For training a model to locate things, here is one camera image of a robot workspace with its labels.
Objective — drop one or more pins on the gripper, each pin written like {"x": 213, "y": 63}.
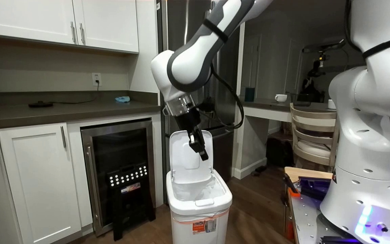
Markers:
{"x": 187, "y": 119}

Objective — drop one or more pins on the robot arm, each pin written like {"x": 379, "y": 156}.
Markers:
{"x": 195, "y": 57}

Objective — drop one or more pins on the white bin lid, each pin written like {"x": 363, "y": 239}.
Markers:
{"x": 185, "y": 159}

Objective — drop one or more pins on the white trash bin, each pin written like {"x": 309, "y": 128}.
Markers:
{"x": 198, "y": 210}

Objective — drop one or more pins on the white trash bag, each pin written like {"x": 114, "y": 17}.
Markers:
{"x": 195, "y": 189}

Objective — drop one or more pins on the dark shoe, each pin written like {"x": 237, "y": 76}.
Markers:
{"x": 258, "y": 170}

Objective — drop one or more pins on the black bag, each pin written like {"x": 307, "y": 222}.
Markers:
{"x": 278, "y": 152}

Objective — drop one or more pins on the black folded step stool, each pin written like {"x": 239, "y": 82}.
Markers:
{"x": 130, "y": 196}

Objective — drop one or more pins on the stainless beverage cooler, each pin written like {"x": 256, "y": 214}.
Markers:
{"x": 113, "y": 152}

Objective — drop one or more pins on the blue cloth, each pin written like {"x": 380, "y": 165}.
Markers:
{"x": 122, "y": 99}

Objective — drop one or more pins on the white mug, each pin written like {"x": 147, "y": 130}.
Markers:
{"x": 281, "y": 98}

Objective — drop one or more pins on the orange and black clamp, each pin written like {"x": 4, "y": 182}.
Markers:
{"x": 292, "y": 188}

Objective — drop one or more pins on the wooden chair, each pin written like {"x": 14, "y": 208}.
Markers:
{"x": 311, "y": 135}

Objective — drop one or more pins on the dark flat device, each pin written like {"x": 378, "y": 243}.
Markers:
{"x": 313, "y": 188}

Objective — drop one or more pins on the stainless steel refrigerator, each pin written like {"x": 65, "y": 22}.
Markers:
{"x": 178, "y": 23}

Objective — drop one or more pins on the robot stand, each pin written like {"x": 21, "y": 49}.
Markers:
{"x": 303, "y": 217}

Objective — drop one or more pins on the white cup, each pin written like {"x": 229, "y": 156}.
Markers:
{"x": 331, "y": 104}

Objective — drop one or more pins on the black round charger pad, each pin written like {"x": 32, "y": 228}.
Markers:
{"x": 40, "y": 104}

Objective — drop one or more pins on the white lower cabinet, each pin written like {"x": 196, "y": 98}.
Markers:
{"x": 39, "y": 183}

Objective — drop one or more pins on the white cabinet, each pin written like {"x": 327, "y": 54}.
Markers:
{"x": 39, "y": 183}
{"x": 46, "y": 20}

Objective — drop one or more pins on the white upper cabinet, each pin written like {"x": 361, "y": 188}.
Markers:
{"x": 46, "y": 20}

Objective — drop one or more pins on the white wall socket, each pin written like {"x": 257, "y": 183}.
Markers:
{"x": 96, "y": 79}

